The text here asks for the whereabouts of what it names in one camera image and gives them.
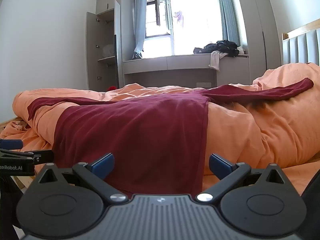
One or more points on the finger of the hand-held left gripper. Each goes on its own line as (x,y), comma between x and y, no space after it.
(11,145)
(45,156)

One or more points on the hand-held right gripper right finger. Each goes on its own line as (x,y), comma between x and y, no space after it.
(220,166)

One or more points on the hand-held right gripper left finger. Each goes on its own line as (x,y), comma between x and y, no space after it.
(102,165)

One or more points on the maroon long-sleeve shirt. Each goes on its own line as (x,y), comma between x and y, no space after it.
(130,130)

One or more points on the pile of dark clothes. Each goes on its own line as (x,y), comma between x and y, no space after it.
(220,47)

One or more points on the orange duvet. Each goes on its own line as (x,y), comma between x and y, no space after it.
(250,140)

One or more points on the red cloth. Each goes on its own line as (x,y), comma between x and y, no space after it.
(111,88)

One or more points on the open grey wardrobe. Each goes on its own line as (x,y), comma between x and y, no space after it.
(106,65)

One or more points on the white garment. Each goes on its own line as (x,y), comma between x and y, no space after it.
(215,60)

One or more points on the orange pillow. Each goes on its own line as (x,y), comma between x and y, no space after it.
(287,73)

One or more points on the grey window seat cabinet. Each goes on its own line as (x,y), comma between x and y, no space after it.
(162,66)

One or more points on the small white cloth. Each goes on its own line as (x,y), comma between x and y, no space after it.
(241,50)

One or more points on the tall grey closed wardrobe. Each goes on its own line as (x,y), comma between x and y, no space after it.
(257,42)

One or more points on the pale blue sheer curtain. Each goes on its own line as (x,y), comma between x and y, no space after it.
(140,30)

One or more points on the window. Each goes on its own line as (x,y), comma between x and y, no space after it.
(192,25)

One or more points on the grey padded headboard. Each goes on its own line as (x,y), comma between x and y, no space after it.
(302,47)

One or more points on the hanging purple garment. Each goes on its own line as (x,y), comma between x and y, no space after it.
(179,20)

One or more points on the grey-blue thick curtain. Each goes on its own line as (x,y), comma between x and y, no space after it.
(226,12)

